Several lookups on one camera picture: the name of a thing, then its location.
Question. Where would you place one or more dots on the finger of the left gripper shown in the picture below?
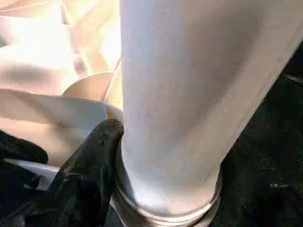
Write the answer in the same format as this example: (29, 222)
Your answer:
(21, 149)
(19, 184)

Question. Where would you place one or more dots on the white plastic table leg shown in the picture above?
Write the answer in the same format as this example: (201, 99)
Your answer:
(189, 94)

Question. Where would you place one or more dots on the white plastic table top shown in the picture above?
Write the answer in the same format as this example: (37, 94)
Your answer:
(47, 71)

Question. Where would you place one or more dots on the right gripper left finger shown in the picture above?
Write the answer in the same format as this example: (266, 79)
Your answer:
(80, 184)

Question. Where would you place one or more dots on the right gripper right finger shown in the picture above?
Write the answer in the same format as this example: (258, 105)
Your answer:
(270, 203)

